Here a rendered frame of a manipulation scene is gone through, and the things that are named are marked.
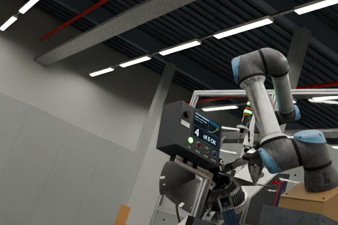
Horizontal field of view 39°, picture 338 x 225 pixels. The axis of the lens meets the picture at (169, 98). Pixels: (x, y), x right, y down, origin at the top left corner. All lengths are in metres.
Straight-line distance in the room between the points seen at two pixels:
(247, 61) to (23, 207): 6.21
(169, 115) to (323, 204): 0.67
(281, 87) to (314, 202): 0.57
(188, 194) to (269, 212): 0.69
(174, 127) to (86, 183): 6.43
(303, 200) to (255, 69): 0.57
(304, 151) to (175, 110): 0.53
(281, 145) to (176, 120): 0.44
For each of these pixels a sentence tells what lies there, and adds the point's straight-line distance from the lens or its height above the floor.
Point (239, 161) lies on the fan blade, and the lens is 2.81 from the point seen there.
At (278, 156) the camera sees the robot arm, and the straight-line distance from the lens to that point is 1.99.
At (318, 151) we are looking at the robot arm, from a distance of 2.01.
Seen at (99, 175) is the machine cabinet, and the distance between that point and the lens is 8.30.
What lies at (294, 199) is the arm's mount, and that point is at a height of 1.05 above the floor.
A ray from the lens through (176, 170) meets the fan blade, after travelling 2.89.
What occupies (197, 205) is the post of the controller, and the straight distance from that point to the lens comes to 2.04.
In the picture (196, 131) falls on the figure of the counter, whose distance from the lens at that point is 1.92.
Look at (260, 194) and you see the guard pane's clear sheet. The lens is 3.47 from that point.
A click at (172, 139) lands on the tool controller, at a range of 1.84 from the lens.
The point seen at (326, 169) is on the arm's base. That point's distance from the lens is 2.04.
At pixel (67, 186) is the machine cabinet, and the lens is 8.11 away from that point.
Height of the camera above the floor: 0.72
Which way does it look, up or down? 16 degrees up
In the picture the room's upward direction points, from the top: 20 degrees clockwise
